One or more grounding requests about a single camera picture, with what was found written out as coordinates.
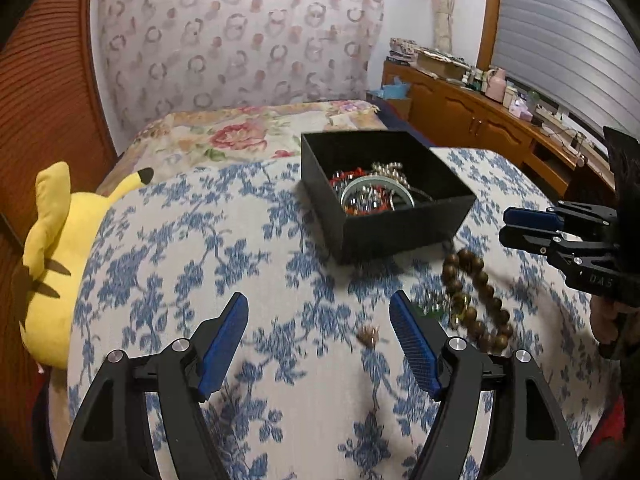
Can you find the tissue box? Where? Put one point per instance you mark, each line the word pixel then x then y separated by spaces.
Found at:
pixel 521 110

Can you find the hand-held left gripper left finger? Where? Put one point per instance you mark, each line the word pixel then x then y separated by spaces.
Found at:
pixel 222 350

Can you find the grey window blind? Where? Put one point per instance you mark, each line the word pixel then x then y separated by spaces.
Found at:
pixel 575 35

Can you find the pink floral bedspread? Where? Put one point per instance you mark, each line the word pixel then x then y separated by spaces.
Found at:
pixel 225 135

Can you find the pink kettle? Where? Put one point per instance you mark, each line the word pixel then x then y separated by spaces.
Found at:
pixel 496 85

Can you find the wooden cabinet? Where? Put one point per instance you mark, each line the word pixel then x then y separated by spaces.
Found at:
pixel 465 115

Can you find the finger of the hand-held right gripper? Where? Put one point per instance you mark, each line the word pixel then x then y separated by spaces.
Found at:
pixel 530 218
pixel 525 239

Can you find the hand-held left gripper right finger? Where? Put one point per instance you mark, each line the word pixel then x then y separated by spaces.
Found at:
pixel 415 347

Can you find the black box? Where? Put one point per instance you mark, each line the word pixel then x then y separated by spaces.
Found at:
pixel 400 235

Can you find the slatted wooden wardrobe door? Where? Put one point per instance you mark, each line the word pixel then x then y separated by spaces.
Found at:
pixel 45 85

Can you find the small brown ornament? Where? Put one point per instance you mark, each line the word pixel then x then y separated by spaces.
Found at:
pixel 370 336

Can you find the beige window curtain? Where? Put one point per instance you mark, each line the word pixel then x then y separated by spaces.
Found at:
pixel 444 5

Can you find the blue floral cloth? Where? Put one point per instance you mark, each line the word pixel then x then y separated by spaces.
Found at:
pixel 300 270

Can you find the light blue bag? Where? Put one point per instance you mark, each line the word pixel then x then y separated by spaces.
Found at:
pixel 392 91

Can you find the cardboard box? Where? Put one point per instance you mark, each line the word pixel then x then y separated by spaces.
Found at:
pixel 440 64

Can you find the yellow plush toy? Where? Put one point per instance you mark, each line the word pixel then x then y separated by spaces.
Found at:
pixel 55 270

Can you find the person's right hand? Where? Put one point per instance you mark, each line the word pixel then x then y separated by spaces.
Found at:
pixel 606 325

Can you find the silver bangle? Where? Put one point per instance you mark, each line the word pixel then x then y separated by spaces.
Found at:
pixel 356 187

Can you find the white power strip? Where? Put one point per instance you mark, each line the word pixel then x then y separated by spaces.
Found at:
pixel 550 114

